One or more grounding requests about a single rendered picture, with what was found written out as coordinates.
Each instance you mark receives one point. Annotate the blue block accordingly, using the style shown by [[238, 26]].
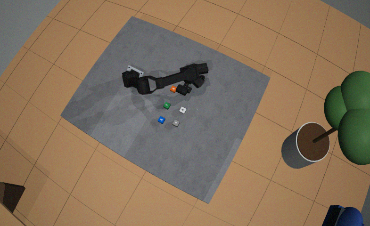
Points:
[[161, 120]]

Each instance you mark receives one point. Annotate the orange block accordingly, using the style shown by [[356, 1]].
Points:
[[173, 89]]

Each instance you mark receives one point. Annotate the green block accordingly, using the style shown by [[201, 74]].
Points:
[[166, 105]]

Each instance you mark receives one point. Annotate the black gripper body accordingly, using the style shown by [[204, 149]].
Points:
[[183, 89]]

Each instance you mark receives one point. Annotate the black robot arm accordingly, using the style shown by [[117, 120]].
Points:
[[189, 73]]

